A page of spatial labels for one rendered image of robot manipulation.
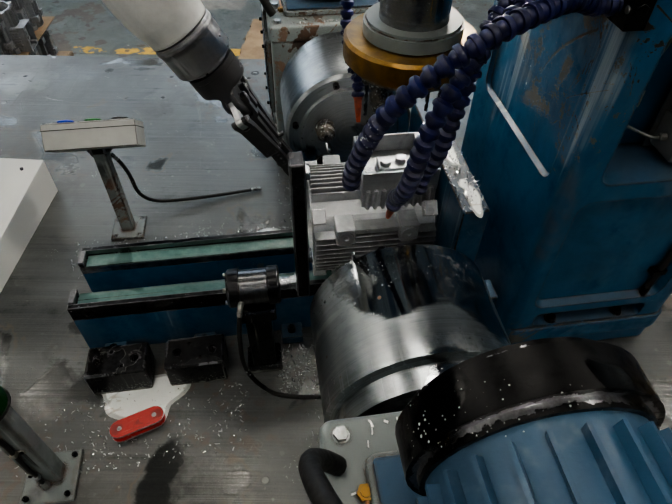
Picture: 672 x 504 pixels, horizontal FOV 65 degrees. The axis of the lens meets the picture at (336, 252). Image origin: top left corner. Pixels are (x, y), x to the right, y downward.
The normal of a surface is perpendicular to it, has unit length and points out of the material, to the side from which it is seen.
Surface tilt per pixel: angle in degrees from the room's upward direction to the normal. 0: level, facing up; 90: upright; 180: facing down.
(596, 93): 90
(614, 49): 90
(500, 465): 40
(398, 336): 17
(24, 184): 4
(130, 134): 52
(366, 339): 36
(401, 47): 90
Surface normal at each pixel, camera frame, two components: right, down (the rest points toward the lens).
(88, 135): 0.12, 0.16
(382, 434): 0.01, -0.68
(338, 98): 0.15, 0.73
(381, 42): -0.65, 0.55
